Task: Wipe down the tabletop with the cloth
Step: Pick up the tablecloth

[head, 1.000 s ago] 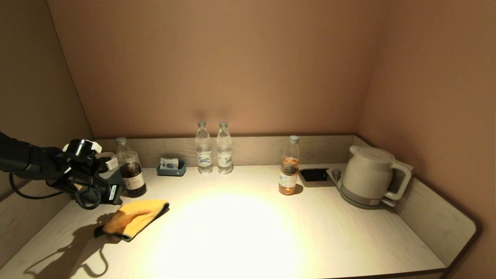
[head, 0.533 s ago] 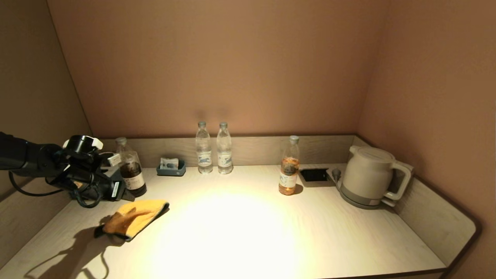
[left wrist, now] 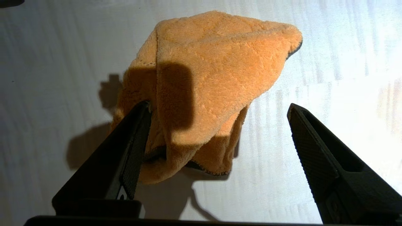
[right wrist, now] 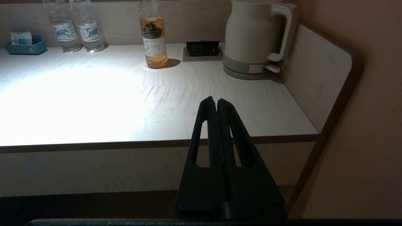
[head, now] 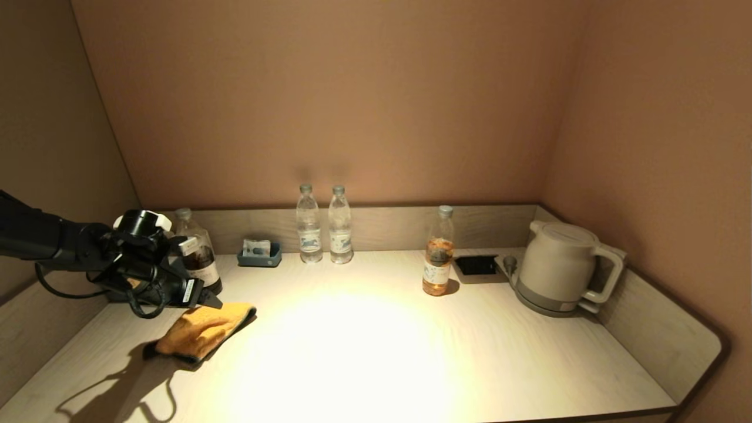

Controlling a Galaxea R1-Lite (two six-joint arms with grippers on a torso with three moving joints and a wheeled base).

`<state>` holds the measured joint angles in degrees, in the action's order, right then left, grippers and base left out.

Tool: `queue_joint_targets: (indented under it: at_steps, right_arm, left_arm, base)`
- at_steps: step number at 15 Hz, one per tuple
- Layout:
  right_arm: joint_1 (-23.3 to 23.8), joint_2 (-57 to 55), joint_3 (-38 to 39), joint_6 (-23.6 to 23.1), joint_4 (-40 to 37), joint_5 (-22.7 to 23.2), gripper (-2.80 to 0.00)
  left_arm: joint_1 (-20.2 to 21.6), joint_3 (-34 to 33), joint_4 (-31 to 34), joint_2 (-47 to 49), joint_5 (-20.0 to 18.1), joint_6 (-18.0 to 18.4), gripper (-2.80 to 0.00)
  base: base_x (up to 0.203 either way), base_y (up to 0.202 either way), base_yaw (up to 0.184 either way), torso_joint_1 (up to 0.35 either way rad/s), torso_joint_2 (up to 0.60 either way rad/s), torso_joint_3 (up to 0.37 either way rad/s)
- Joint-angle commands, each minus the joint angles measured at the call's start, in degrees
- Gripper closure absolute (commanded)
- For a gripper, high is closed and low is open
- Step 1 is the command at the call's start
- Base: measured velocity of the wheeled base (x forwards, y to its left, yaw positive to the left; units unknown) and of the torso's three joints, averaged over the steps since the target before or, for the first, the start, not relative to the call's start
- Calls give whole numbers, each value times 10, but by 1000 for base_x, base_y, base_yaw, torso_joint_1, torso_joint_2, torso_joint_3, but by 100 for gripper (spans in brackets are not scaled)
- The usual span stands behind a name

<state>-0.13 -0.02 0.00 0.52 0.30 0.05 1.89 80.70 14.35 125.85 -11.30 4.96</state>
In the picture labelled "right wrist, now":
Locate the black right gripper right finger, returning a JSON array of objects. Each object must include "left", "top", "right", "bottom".
[{"left": 217, "top": 98, "right": 287, "bottom": 219}]

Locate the clear water bottle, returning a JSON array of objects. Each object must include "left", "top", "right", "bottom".
[
  {"left": 69, "top": 0, "right": 104, "bottom": 53},
  {"left": 42, "top": 0, "right": 81, "bottom": 53}
]

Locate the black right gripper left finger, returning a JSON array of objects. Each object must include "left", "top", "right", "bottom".
[{"left": 175, "top": 96, "right": 227, "bottom": 219}]

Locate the cream electric kettle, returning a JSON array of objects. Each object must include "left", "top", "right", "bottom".
[{"left": 224, "top": 0, "right": 298, "bottom": 74}]

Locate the black recessed power socket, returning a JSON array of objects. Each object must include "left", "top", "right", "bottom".
[{"left": 183, "top": 41, "right": 223, "bottom": 62}]

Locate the white tea sachet packet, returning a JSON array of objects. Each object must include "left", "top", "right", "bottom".
[{"left": 10, "top": 31, "right": 33, "bottom": 45}]

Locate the grey kettle base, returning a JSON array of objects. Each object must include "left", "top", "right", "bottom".
[{"left": 222, "top": 56, "right": 274, "bottom": 80}]

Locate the plastic bottle with orange tea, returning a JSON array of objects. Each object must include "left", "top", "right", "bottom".
[{"left": 139, "top": 0, "right": 168, "bottom": 69}]

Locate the small blue-grey tray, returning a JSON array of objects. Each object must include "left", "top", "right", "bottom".
[{"left": 4, "top": 35, "right": 47, "bottom": 55}]

